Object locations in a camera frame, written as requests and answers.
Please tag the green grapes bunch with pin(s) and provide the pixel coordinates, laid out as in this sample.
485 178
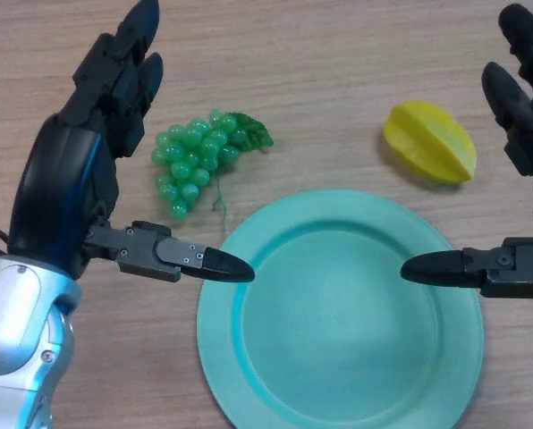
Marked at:
195 154

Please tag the yellow starfruit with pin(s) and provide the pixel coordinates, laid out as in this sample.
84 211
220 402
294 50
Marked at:
432 143

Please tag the teal round plate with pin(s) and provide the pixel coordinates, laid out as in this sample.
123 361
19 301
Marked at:
338 322

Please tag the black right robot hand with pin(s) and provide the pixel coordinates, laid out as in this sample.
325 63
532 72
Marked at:
523 134

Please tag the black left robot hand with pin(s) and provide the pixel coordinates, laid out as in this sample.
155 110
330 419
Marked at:
61 179

